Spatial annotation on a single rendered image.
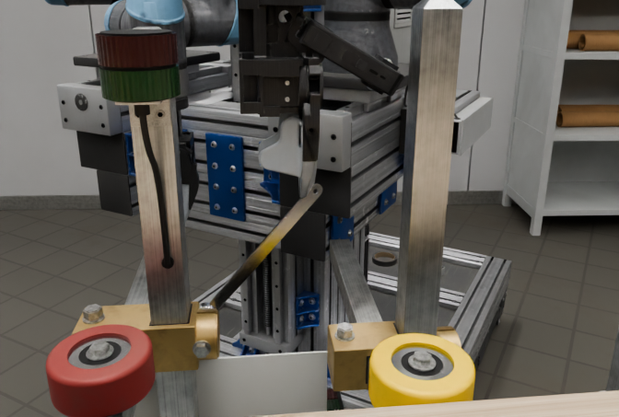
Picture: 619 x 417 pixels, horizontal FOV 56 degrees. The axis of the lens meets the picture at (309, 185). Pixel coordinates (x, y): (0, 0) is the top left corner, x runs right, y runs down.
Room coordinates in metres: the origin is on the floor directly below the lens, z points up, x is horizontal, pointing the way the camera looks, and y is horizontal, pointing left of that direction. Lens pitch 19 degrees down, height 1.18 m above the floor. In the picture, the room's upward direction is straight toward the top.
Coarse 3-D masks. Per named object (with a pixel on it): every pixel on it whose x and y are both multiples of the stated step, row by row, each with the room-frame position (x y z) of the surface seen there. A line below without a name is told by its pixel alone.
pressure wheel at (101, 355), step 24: (72, 336) 0.41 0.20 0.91; (96, 336) 0.41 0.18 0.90; (120, 336) 0.42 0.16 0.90; (144, 336) 0.41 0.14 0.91; (48, 360) 0.38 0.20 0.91; (72, 360) 0.38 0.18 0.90; (96, 360) 0.38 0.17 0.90; (120, 360) 0.38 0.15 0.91; (144, 360) 0.38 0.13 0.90; (48, 384) 0.37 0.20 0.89; (72, 384) 0.35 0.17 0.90; (96, 384) 0.35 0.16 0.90; (120, 384) 0.36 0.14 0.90; (144, 384) 0.38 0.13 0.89; (72, 408) 0.35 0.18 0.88; (96, 408) 0.35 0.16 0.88; (120, 408) 0.36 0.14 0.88
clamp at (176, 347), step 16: (144, 304) 0.53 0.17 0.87; (192, 304) 0.52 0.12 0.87; (80, 320) 0.49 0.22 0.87; (112, 320) 0.49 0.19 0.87; (128, 320) 0.49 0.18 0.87; (144, 320) 0.49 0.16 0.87; (192, 320) 0.49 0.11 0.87; (208, 320) 0.50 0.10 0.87; (160, 336) 0.48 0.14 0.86; (176, 336) 0.48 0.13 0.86; (192, 336) 0.48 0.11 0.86; (208, 336) 0.49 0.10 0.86; (160, 352) 0.48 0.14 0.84; (176, 352) 0.48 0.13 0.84; (192, 352) 0.48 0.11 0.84; (208, 352) 0.48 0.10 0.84; (160, 368) 0.48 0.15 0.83; (176, 368) 0.48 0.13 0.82; (192, 368) 0.48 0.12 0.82
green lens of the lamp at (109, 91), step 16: (176, 64) 0.47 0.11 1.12; (112, 80) 0.43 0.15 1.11; (128, 80) 0.43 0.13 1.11; (144, 80) 0.43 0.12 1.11; (160, 80) 0.44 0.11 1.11; (176, 80) 0.45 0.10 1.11; (112, 96) 0.43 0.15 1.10; (128, 96) 0.43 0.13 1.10; (144, 96) 0.43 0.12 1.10; (160, 96) 0.44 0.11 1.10; (176, 96) 0.45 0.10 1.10
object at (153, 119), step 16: (112, 32) 0.44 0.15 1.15; (128, 32) 0.44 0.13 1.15; (144, 32) 0.44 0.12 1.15; (160, 32) 0.44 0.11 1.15; (144, 112) 0.45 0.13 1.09; (160, 112) 0.48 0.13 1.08; (144, 128) 0.45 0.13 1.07; (144, 144) 0.46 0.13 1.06; (160, 192) 0.48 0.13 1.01; (160, 208) 0.48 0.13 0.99; (160, 224) 0.48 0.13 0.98
